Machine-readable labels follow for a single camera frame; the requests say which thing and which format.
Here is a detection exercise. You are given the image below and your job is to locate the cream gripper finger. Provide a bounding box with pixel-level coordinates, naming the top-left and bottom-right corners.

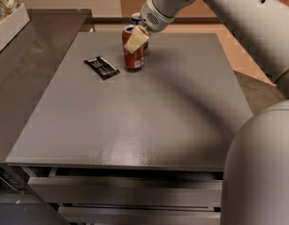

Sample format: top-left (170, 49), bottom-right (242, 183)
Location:
top-left (124, 25), bottom-right (149, 53)

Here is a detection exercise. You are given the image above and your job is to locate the red coke can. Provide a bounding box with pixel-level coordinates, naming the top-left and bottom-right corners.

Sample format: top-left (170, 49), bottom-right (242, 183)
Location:
top-left (122, 24), bottom-right (145, 69)

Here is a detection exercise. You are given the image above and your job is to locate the blue pepsi can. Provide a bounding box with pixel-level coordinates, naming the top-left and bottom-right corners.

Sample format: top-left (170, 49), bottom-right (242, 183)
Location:
top-left (129, 12), bottom-right (149, 51)

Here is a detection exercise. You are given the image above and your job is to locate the black rxbar chocolate wrapper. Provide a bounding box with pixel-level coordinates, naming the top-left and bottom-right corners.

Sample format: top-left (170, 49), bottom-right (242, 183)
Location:
top-left (84, 56), bottom-right (120, 81)

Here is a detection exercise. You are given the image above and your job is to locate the white snack box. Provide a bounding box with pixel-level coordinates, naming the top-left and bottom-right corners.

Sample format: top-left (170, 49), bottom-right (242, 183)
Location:
top-left (0, 4), bottom-right (30, 52)

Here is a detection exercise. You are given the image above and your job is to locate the upper grey drawer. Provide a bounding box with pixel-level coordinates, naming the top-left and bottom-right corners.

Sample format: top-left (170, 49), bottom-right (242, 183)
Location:
top-left (28, 169), bottom-right (222, 207)

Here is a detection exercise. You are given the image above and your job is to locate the grey drawer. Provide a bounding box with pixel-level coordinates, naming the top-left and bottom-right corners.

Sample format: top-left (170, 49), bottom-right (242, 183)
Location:
top-left (58, 206), bottom-right (221, 225)
top-left (28, 169), bottom-right (222, 207)

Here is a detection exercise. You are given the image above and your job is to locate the lower grey drawer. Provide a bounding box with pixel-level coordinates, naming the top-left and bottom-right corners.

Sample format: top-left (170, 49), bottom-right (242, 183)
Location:
top-left (58, 206), bottom-right (221, 225)

